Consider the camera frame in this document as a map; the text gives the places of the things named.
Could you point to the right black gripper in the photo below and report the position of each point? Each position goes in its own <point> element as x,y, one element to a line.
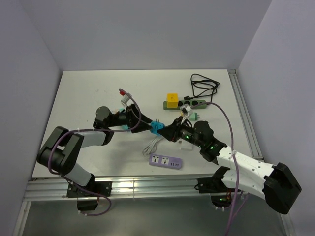
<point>172,131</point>

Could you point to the aluminium side rail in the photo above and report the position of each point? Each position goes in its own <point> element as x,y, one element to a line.
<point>245,117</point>

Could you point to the purple power strip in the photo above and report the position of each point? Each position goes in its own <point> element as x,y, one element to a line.
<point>165,161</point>

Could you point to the green power strip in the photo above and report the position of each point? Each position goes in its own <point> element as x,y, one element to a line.
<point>196,104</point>

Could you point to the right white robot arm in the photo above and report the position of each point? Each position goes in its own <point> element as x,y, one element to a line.
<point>276,184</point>

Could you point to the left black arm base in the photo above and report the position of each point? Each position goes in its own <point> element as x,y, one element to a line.
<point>99,189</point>

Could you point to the mint green plug adapter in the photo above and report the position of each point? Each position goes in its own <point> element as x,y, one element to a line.
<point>194,116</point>

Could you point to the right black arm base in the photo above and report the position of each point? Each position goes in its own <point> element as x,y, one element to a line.
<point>214,185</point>

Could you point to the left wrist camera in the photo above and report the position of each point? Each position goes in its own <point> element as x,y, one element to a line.
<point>126,97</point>

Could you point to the blue square plug adapter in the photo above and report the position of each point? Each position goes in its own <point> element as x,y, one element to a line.
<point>156,125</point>

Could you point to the teal triangular power strip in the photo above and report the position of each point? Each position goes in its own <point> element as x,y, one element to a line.
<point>124,126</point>

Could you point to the yellow cube socket adapter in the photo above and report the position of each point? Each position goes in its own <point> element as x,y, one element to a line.
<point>172,100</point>

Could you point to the white plug of purple strip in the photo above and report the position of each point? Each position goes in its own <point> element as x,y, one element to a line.
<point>186,146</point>

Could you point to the aluminium front rail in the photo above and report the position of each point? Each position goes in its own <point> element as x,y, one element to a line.
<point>55,189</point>

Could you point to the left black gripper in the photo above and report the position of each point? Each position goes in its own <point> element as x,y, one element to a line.
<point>132,114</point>

